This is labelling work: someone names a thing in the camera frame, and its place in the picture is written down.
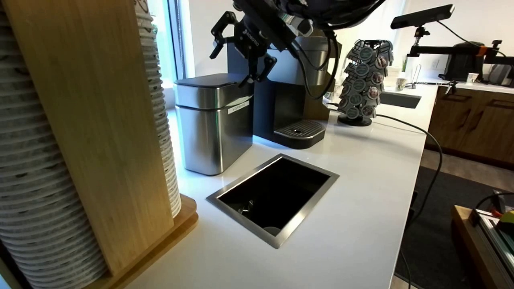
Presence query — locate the right stack of paper cups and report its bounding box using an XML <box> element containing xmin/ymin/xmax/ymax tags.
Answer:
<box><xmin>134</xmin><ymin>0</ymin><xmax>182</xmax><ymax>217</ymax></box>

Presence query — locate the wooden cup dispenser stand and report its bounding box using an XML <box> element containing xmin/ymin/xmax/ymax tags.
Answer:
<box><xmin>2</xmin><ymin>0</ymin><xmax>198</xmax><ymax>289</ymax></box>

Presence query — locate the stack of paper cups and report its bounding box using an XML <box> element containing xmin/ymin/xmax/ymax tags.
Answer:
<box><xmin>134</xmin><ymin>0</ymin><xmax>182</xmax><ymax>217</ymax></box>
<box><xmin>0</xmin><ymin>12</ymin><xmax>107</xmax><ymax>289</ymax></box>

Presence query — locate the black silver coffee machine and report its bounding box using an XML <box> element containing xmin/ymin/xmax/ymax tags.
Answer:
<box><xmin>229</xmin><ymin>33</ymin><xmax>333</xmax><ymax>150</ymax></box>

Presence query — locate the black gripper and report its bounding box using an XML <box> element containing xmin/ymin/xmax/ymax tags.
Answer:
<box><xmin>209</xmin><ymin>0</ymin><xmax>296</xmax><ymax>84</ymax></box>

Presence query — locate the coffee pod carousel rack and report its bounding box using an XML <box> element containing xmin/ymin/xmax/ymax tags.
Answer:
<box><xmin>338</xmin><ymin>41</ymin><xmax>394</xmax><ymax>127</ymax></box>

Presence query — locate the wooden cart with tools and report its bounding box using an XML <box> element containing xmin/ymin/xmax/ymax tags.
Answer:
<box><xmin>450</xmin><ymin>201</ymin><xmax>514</xmax><ymax>289</ymax></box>

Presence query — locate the silver metal bin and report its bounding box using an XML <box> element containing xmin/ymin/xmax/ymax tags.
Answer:
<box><xmin>176</xmin><ymin>74</ymin><xmax>254</xmax><ymax>175</ymax></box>

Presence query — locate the black power cable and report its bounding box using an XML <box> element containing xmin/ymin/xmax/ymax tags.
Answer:
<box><xmin>375</xmin><ymin>111</ymin><xmax>447</xmax><ymax>289</ymax></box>

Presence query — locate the left stack of paper cups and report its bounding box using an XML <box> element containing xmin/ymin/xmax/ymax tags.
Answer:
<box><xmin>0</xmin><ymin>12</ymin><xmax>107</xmax><ymax>289</ymax></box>

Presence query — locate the brown wooden cabinet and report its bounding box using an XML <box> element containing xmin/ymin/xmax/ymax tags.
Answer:
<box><xmin>430</xmin><ymin>87</ymin><xmax>514</xmax><ymax>169</ymax></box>

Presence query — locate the steel-rimmed counter trash chute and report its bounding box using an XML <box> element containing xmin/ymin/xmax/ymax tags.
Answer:
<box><xmin>208</xmin><ymin>155</ymin><xmax>340</xmax><ymax>249</ymax></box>

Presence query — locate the black camera on stand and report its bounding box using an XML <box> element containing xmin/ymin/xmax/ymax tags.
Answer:
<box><xmin>391</xmin><ymin>4</ymin><xmax>454</xmax><ymax>57</ymax></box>

